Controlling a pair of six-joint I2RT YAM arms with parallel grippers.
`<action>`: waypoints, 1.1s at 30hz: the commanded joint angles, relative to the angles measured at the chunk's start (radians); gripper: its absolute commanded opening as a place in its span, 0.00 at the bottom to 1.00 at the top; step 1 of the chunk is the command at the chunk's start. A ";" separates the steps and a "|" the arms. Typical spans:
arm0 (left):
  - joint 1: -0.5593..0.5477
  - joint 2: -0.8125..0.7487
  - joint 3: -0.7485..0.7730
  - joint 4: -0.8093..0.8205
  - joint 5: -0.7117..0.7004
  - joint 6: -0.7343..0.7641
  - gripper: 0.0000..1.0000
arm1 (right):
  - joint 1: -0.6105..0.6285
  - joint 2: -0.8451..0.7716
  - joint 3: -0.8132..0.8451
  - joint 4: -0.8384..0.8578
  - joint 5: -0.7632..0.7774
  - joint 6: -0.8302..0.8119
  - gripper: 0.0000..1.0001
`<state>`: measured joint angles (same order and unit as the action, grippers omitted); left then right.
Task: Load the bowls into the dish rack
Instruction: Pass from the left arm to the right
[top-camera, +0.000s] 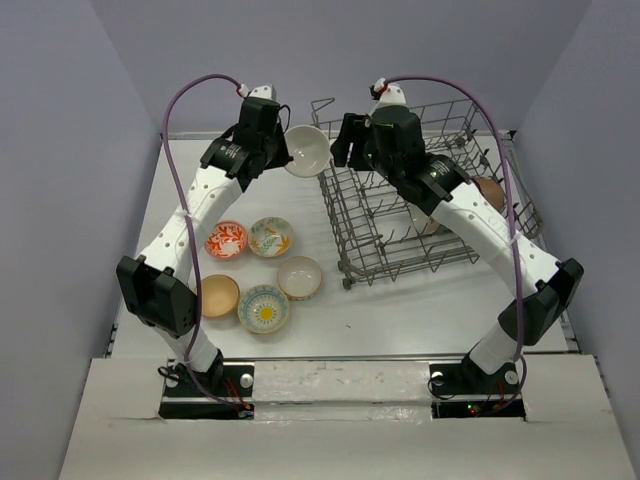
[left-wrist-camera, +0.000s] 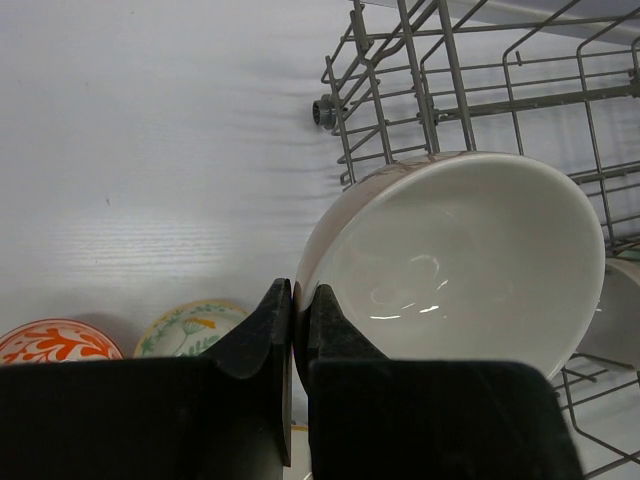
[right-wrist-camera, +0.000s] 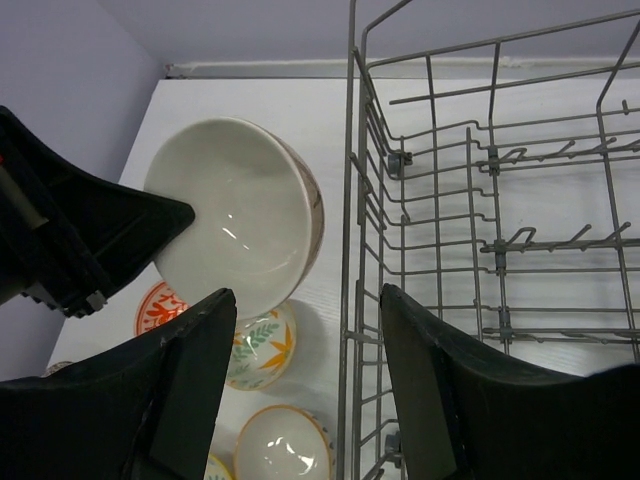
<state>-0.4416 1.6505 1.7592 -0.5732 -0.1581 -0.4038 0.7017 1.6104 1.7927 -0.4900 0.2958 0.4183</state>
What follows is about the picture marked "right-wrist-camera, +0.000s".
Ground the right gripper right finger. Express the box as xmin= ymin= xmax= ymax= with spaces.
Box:
xmin=380 ymin=284 xmax=639 ymax=479

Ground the small patterned bowl under arm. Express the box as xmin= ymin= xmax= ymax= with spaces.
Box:
xmin=42 ymin=361 xmax=72 ymax=377

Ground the white bowl with patterned outside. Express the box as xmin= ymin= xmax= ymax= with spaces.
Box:
xmin=233 ymin=404 xmax=336 ymax=480

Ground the teal bowl with yellow centre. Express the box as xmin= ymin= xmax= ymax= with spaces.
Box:
xmin=203 ymin=454 xmax=233 ymax=480

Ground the grey wire dish rack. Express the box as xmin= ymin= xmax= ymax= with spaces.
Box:
xmin=336 ymin=1 xmax=639 ymax=479

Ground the leaf and flower pattern bowl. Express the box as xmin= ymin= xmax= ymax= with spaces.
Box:
xmin=226 ymin=301 xmax=297 ymax=391

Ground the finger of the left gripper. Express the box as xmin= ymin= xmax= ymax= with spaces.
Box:
xmin=1 ymin=107 xmax=195 ymax=318

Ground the orange coral pattern bowl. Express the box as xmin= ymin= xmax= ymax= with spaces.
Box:
xmin=134 ymin=281 xmax=189 ymax=336

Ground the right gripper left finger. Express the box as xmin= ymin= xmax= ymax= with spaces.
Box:
xmin=1 ymin=289 xmax=236 ymax=479

